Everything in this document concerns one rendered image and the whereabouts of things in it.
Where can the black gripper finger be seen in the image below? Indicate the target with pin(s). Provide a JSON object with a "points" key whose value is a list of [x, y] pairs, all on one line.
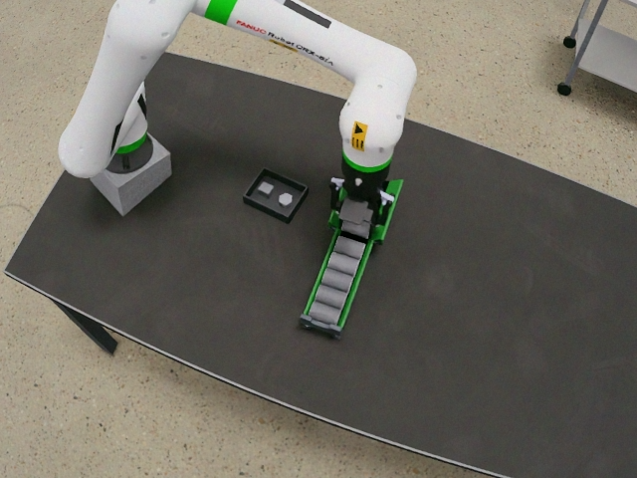
{"points": [[335, 204], [376, 217]]}

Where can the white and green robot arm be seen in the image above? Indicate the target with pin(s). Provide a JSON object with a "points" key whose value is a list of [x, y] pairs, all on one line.
{"points": [[108, 129]]}

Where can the light grey cylinder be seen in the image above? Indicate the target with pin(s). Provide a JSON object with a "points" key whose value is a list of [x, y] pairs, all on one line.
{"points": [[361, 231], [343, 263], [349, 247], [337, 280], [324, 313], [331, 297]]}

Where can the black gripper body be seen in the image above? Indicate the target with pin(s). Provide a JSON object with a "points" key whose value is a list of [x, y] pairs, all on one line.
{"points": [[372, 192]]}

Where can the black flat strip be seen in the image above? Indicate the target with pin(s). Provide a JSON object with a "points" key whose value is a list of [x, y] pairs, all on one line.
{"points": [[360, 239]]}

